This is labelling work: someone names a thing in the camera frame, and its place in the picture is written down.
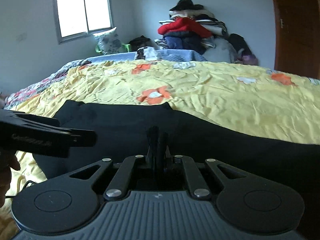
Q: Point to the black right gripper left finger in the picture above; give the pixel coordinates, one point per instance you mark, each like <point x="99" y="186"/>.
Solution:
<point x="119" y="185"/>

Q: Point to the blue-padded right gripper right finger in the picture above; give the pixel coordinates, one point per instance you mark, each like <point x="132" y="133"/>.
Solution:
<point x="194" y="181"/>

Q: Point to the black pants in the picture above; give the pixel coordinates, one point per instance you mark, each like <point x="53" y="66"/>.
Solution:
<point x="122" y="132"/>

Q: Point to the person's left hand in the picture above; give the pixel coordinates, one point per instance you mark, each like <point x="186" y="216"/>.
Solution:
<point x="6" y="176"/>

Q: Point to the patterned patchwork bed sheet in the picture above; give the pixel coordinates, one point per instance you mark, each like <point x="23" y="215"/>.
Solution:
<point x="14" y="99"/>

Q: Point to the yellow carrot-print bedspread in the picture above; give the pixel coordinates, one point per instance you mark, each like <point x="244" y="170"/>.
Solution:
<point x="247" y="99"/>

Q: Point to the floral white pillow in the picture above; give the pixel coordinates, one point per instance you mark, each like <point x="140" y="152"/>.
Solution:
<point x="108" y="42"/>

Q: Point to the blue quilted blanket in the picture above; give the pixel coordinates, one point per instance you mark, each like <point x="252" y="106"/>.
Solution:
<point x="152" y="55"/>

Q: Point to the green plastic chair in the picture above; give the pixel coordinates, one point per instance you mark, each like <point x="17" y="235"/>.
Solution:
<point x="125" y="48"/>

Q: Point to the black bag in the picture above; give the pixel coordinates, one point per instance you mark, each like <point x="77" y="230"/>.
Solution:
<point x="140" y="42"/>

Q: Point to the pile of folded clothes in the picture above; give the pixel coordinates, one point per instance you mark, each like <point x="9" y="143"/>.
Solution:
<point x="220" y="47"/>

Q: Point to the red jacket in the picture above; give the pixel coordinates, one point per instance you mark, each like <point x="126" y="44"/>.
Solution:
<point x="185" y="24"/>

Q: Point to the brown wooden door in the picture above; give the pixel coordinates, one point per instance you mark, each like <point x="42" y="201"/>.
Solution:
<point x="297" y="37"/>

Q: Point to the window with grey frame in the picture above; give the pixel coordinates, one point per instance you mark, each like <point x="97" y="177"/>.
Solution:
<point x="76" y="19"/>

